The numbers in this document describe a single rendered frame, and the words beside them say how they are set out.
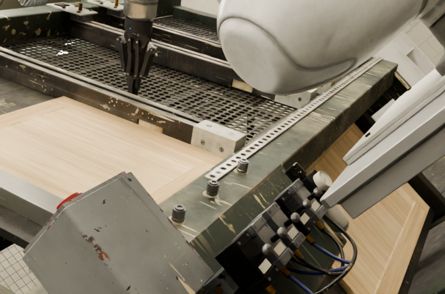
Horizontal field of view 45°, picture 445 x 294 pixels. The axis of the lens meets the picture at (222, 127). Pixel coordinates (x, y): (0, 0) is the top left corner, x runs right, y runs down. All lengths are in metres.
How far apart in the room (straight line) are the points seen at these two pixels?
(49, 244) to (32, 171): 0.58
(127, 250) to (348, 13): 0.35
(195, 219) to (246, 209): 0.13
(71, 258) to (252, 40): 0.31
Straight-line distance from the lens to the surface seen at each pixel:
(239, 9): 0.58
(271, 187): 1.22
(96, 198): 0.63
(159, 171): 1.24
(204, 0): 7.12
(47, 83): 1.66
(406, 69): 4.91
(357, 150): 0.70
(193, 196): 1.10
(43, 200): 1.07
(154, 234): 0.65
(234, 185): 1.17
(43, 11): 2.29
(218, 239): 1.01
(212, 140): 1.35
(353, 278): 1.73
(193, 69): 2.01
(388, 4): 0.62
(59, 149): 1.31
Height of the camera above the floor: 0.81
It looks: 7 degrees up
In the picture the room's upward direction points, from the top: 41 degrees counter-clockwise
